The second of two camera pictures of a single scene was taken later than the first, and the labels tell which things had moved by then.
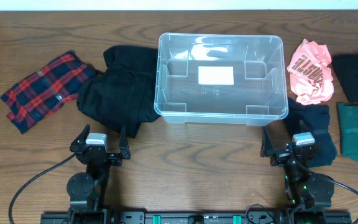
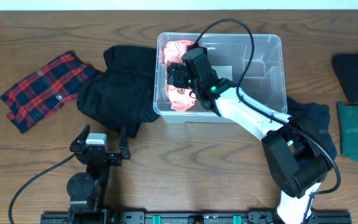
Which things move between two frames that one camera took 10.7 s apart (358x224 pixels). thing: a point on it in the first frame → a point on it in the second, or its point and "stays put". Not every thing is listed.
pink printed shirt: (311, 78) → (180, 98)
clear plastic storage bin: (215, 78) stays put
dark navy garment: (315, 119) stays put
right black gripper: (281, 156) → (176, 75)
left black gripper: (123, 154) stays put
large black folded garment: (125, 93) stays put
